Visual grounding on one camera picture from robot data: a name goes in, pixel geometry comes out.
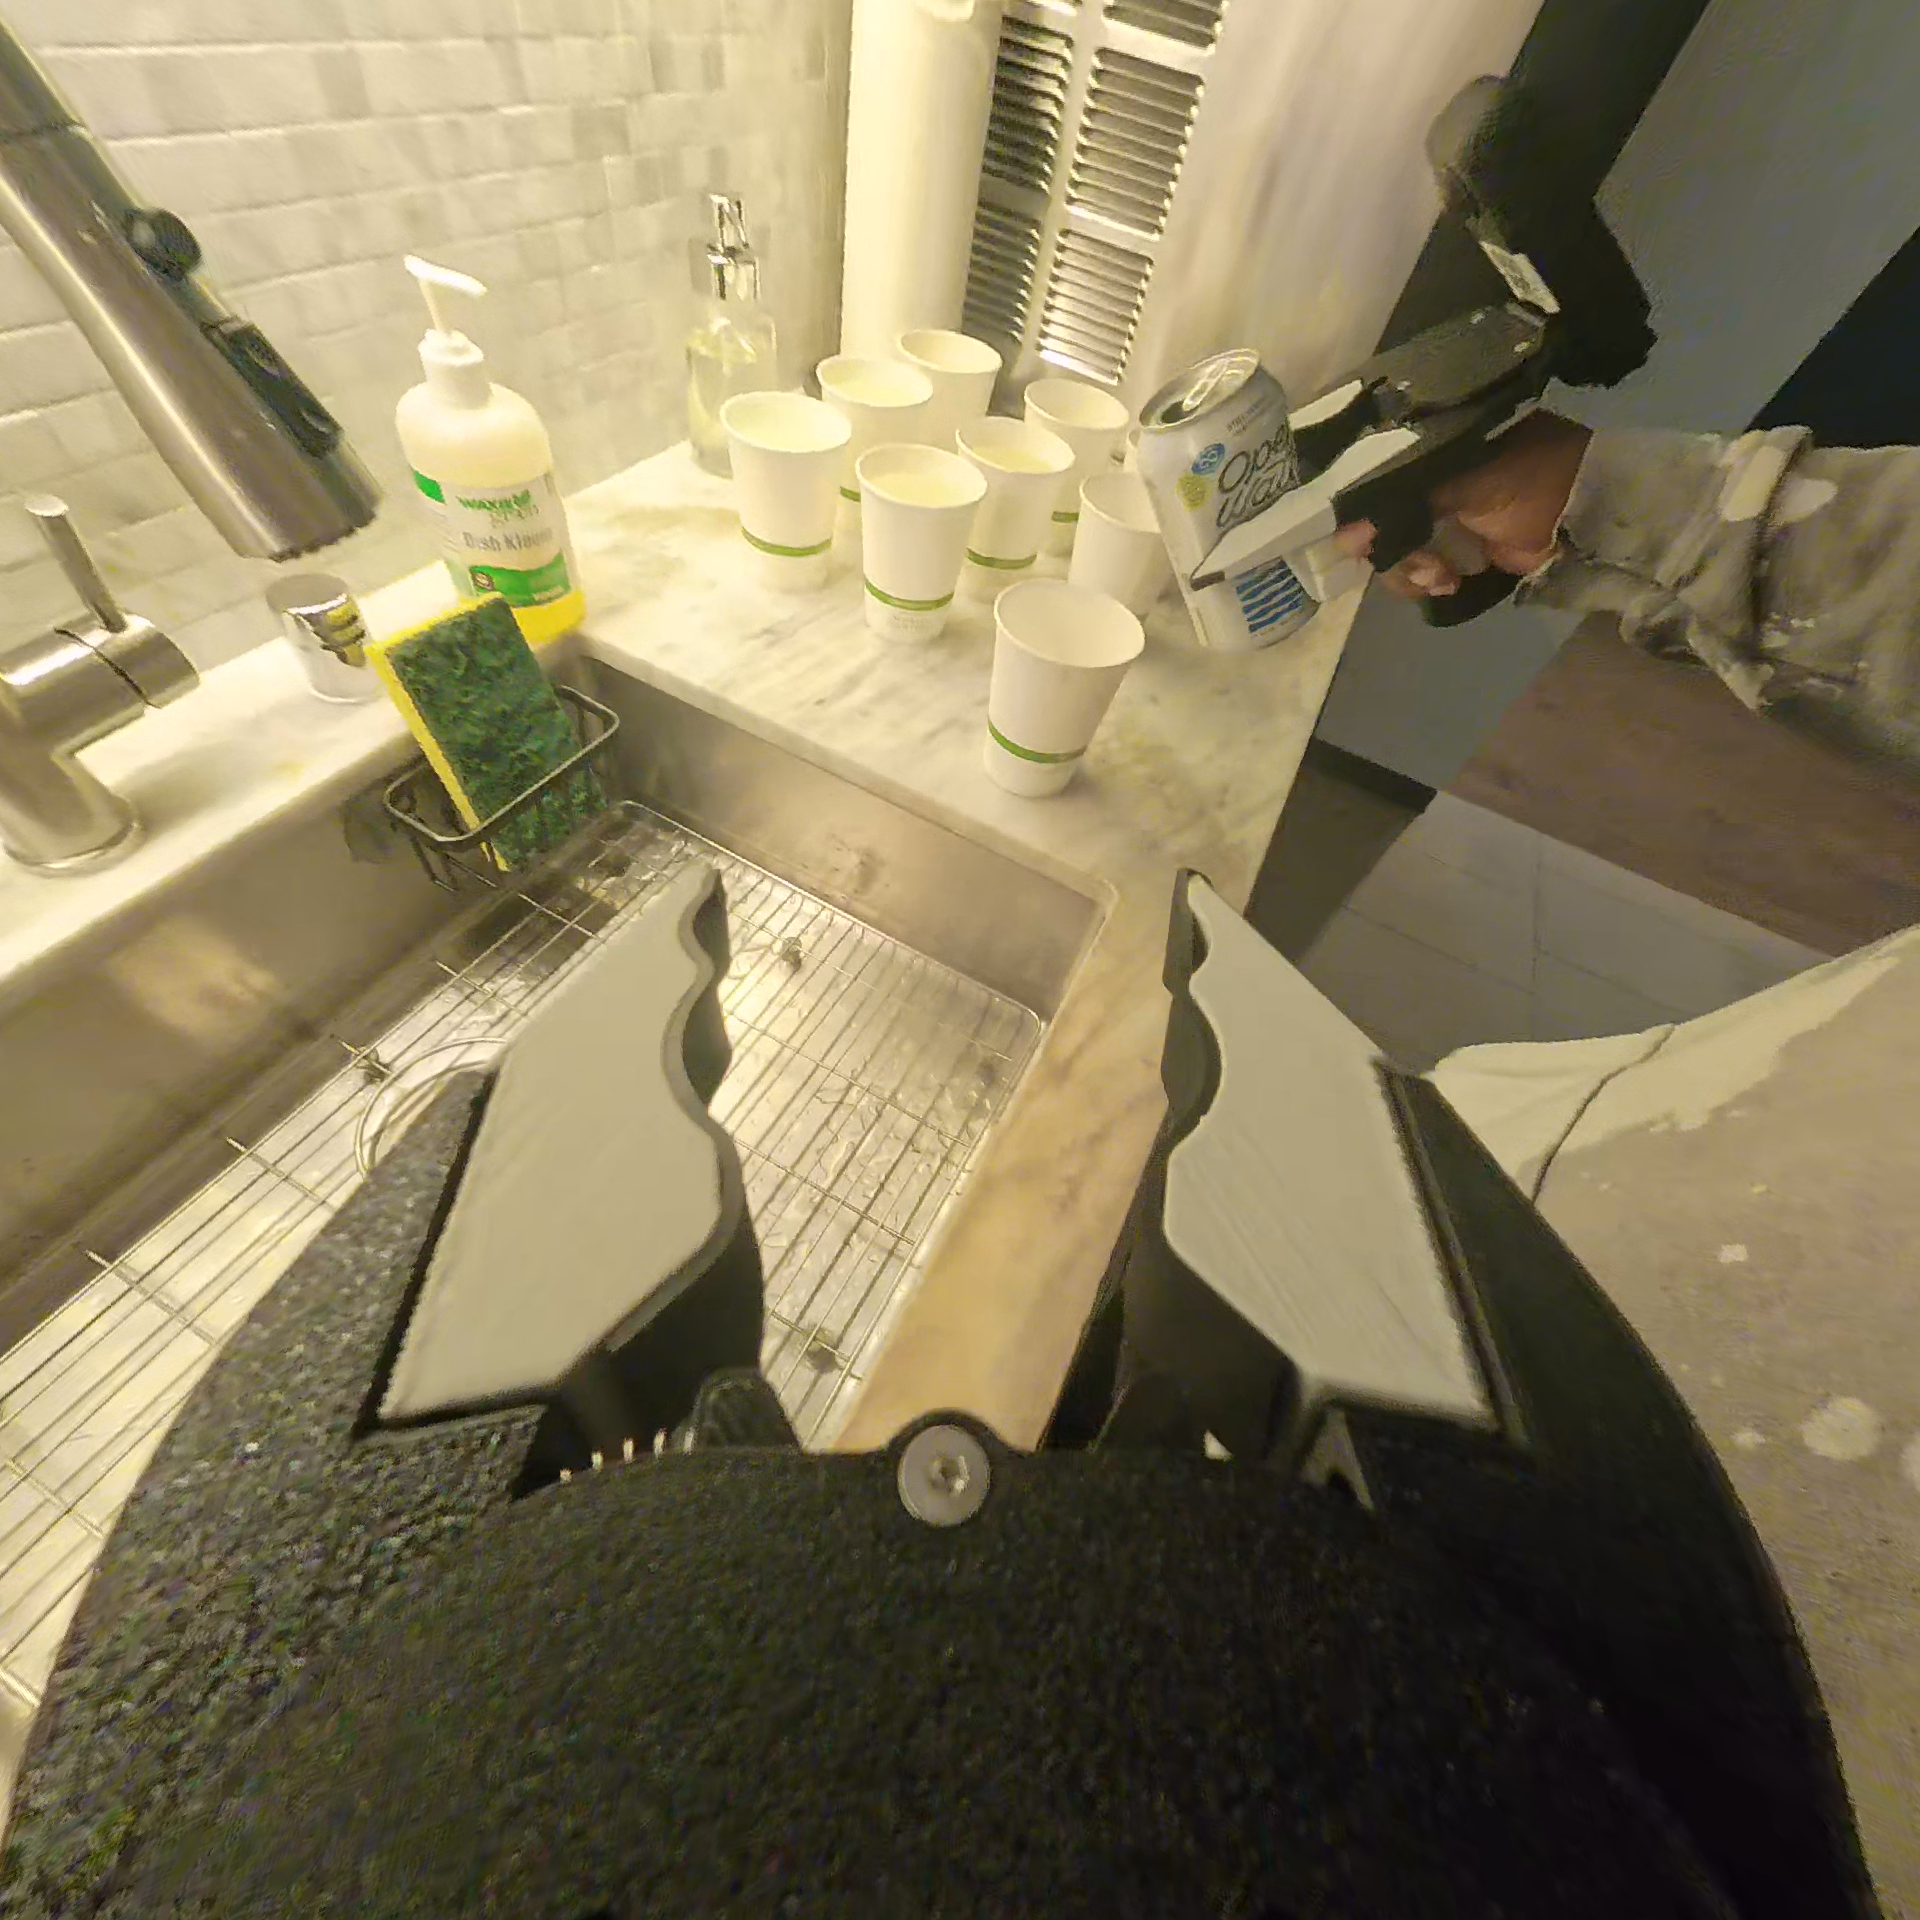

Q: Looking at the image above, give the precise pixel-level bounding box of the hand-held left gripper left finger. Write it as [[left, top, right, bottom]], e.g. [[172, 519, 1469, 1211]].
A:
[[360, 861, 782, 1442]]

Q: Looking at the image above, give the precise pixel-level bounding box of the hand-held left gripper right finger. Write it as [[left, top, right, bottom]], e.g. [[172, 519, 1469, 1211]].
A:
[[1132, 866, 1511, 1427]]

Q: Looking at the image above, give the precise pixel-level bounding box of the silver drink can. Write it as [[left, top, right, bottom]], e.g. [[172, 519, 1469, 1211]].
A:
[[1132, 347, 1328, 653]]

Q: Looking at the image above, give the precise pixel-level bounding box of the person's right forearm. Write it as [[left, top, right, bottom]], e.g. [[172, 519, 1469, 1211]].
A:
[[1530, 427, 1920, 725]]

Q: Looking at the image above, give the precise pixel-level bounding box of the white marble desk countertop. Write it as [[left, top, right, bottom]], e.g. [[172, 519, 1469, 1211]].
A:
[[0, 435, 1367, 1450]]

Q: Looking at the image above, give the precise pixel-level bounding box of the person's right hand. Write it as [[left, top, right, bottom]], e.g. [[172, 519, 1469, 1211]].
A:
[[1372, 411, 1595, 603]]

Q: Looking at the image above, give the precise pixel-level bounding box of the stainless steel ice machine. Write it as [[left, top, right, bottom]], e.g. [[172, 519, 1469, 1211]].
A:
[[958, 0, 1548, 436]]

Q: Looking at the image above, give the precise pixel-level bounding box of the group of white paper cups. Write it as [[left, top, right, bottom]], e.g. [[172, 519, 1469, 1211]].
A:
[[719, 327, 1187, 801]]

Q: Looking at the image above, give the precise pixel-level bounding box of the stainless steel sink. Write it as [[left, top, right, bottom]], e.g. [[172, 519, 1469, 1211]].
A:
[[0, 652, 1120, 1727]]

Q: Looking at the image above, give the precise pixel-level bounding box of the green and yellow sponge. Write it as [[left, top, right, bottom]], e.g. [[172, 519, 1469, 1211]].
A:
[[367, 591, 612, 870]]

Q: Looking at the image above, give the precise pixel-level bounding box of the wrapped sleeve of paper cups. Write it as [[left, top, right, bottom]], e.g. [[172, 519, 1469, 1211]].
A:
[[840, 0, 1001, 375]]

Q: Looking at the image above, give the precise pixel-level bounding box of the clear glass soap dispenser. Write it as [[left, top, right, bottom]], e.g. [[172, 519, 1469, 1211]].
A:
[[686, 192, 782, 469]]

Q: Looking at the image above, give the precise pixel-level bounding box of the chrome sink cap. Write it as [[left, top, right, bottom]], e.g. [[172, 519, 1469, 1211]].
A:
[[267, 572, 380, 702]]

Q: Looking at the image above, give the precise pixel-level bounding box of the dish soap pump bottle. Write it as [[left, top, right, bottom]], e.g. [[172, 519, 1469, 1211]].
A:
[[393, 254, 589, 650]]

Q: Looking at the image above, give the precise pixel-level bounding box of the stainless steel faucet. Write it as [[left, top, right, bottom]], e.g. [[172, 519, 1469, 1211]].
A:
[[0, 22, 386, 877]]

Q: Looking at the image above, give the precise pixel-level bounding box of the metal wire sink grid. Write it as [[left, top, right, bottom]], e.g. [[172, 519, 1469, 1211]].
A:
[[0, 801, 1046, 1695]]

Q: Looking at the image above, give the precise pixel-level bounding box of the black wire sponge holder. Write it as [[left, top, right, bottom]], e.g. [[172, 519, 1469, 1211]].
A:
[[343, 688, 625, 895]]

